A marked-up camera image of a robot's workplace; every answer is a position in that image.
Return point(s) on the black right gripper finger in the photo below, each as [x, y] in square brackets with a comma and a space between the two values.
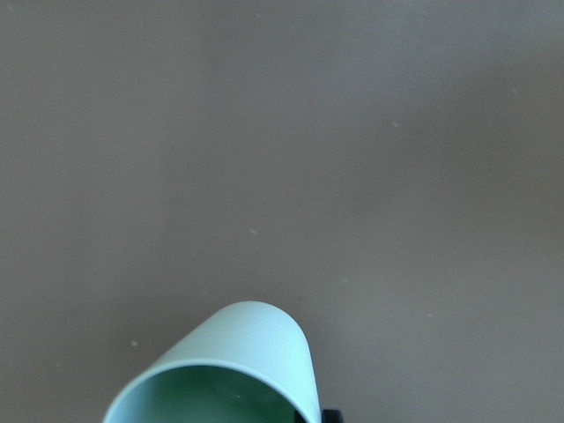
[332, 416]

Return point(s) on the green cup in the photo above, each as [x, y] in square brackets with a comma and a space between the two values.
[248, 362]

